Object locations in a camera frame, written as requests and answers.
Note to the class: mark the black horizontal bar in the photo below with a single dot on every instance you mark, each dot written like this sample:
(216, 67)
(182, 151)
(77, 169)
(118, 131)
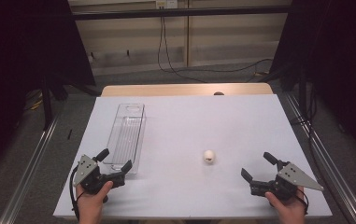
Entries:
(178, 13)

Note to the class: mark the small black stick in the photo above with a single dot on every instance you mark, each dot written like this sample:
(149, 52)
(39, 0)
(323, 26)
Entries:
(69, 134)

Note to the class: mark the black stand leg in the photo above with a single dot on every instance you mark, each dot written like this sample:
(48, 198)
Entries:
(47, 105)

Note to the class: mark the white egg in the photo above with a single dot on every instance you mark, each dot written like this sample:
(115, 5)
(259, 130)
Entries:
(208, 156)

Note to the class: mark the white wall socket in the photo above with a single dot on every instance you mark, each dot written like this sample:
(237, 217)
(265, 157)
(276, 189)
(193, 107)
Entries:
(166, 3)

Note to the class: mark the person's right hand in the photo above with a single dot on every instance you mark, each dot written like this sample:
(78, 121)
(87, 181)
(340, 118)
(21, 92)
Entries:
(287, 210)

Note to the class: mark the clear plastic egg tray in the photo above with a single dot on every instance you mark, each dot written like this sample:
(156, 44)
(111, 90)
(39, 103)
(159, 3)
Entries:
(129, 133)

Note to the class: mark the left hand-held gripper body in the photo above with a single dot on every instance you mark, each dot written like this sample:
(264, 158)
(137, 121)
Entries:
(89, 179)

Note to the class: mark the person's left hand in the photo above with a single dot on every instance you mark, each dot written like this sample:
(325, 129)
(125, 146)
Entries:
(91, 207)

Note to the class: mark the small black wall hook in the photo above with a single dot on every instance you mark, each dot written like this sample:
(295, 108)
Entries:
(128, 53)
(92, 56)

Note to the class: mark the wooden table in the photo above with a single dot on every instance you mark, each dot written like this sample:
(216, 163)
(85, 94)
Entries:
(166, 90)

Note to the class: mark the white table cover board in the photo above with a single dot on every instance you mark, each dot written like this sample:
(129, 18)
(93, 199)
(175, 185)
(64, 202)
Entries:
(197, 124)

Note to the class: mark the metal floor rail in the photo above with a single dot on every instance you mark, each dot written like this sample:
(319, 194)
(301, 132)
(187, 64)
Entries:
(29, 174)
(328, 168)

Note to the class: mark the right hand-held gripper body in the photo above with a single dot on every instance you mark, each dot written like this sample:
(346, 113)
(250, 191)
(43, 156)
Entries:
(286, 182)

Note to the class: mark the black curtain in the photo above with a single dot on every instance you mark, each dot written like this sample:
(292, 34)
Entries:
(17, 62)
(337, 62)

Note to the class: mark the dark round table grommet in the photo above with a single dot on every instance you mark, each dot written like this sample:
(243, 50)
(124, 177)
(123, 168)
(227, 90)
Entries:
(218, 93)

